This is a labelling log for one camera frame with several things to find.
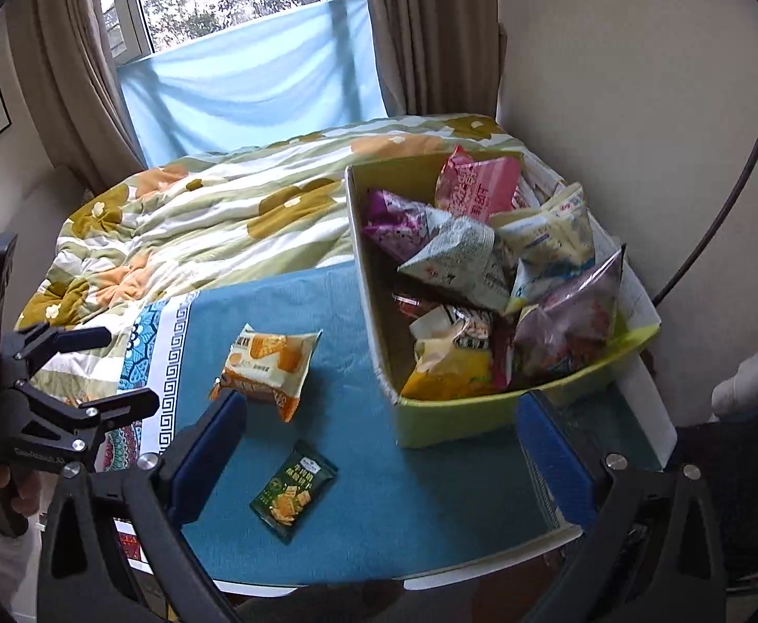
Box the purple snack bag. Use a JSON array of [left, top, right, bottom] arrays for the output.
[[361, 188, 453, 265]]

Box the white green snack bag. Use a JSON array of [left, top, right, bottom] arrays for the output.
[[410, 302, 495, 357]]

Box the silver triangular snack bag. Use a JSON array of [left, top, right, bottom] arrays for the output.
[[396, 214, 513, 314]]

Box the beige curtain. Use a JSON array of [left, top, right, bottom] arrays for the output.
[[6, 0, 147, 196], [361, 0, 508, 119]]

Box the green cardboard box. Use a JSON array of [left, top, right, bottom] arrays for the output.
[[343, 149, 663, 450]]

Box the plain yellow snack bag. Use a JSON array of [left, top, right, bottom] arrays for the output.
[[401, 336, 505, 401]]

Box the pink striped snack bag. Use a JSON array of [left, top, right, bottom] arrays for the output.
[[434, 145, 524, 225]]

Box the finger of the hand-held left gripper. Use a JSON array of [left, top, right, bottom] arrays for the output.
[[1, 323, 114, 378], [12, 386, 161, 449]]

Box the floral blanket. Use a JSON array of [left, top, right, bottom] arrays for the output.
[[14, 113, 529, 403]]

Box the white cloth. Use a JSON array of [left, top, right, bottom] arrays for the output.
[[710, 330, 758, 419]]

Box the white table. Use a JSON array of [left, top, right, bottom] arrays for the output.
[[112, 350, 680, 599]]

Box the dark blue red snack bag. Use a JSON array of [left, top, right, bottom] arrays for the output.
[[390, 292, 446, 320]]

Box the black curved lamp pole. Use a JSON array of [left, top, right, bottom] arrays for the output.
[[650, 57, 758, 305]]

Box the blue patterned tablecloth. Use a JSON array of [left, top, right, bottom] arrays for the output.
[[92, 265, 663, 590]]

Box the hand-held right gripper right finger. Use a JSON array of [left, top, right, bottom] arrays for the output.
[[515, 390, 727, 623]]

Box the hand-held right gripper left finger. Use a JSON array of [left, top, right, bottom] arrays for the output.
[[35, 389, 249, 623]]

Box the small green cracker packet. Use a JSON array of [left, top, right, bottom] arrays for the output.
[[249, 439, 340, 545]]

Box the light blue window cloth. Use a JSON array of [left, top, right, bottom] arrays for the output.
[[118, 0, 386, 170]]

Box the orange cracker bag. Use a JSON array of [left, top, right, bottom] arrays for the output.
[[209, 323, 324, 425]]

